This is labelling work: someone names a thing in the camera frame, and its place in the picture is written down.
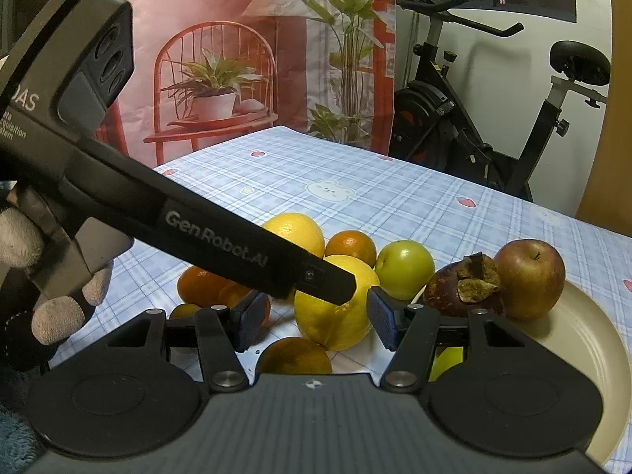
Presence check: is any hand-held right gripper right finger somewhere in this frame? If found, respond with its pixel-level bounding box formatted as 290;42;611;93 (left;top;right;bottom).
366;286;531;396

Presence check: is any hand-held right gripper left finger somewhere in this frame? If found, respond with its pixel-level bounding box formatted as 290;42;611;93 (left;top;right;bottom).
101;290;271;392

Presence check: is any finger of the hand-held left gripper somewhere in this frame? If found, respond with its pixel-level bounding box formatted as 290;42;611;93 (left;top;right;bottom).
295;255;357;305

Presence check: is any orange tangerine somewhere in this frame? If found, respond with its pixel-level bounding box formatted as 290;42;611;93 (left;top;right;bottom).
217;281;272;329
255;337;333;376
178;265;233;307
324;230;377;268

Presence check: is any large yellow lemon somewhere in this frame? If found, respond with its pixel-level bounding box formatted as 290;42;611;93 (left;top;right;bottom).
293;254;381;352

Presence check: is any dark red pomegranate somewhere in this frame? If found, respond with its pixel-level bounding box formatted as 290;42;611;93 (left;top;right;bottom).
422;252;505;318

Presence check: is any bright green apple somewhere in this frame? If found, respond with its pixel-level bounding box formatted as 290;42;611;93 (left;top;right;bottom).
429;346;466;382

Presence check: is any red apple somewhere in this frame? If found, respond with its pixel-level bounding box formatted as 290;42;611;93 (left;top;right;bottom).
494;239;566;321

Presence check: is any cream round plate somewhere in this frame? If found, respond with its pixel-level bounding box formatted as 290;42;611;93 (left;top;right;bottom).
410;279;625;467

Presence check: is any person's left hand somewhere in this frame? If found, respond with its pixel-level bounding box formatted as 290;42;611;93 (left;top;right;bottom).
0;206;115;372

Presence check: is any yellow-green apple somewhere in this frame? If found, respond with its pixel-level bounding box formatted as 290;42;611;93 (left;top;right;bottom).
374;239;436;301

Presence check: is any blue checked tablecloth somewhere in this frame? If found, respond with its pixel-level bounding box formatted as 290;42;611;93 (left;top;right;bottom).
49;125;632;474

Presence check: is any black exercise bike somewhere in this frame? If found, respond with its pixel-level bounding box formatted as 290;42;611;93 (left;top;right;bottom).
387;0;613;203

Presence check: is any blue fluffy rug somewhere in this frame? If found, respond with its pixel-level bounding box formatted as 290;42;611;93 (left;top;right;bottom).
0;365;50;474

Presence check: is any wooden board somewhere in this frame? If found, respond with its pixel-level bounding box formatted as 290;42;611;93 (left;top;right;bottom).
575;0;632;238

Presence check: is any printed wall backdrop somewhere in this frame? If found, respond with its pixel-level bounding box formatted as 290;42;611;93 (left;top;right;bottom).
47;0;398;169

